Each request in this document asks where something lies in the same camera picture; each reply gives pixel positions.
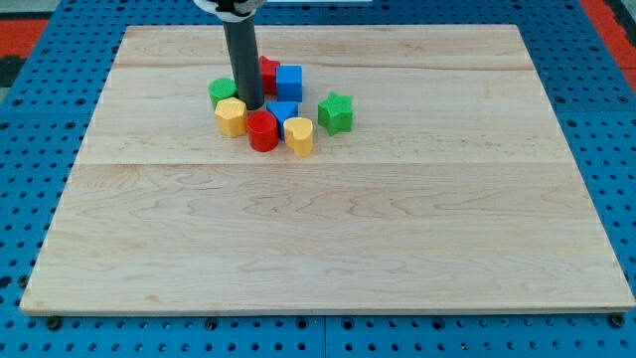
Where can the blue cube block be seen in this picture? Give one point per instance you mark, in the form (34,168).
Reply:
(289,83)

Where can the light wooden board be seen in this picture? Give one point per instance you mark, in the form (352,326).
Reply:
(455,192)

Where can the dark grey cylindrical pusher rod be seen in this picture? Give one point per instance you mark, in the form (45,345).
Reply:
(244,58)

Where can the green star block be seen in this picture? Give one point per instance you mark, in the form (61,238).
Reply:
(335,113)

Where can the yellow heart block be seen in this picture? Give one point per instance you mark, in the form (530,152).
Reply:
(298,135)

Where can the yellow hexagon block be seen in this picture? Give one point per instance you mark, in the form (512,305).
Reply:
(231,114)

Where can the green cylinder block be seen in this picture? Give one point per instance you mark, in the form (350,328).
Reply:
(220,89)

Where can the blue triangle block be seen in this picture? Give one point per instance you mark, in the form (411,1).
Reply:
(282,110)

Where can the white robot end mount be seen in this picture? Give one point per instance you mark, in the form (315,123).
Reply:
(232,11)

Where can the red star block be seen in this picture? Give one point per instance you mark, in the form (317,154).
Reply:
(268,70)

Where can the red cylinder block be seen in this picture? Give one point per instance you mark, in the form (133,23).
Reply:
(262,131)

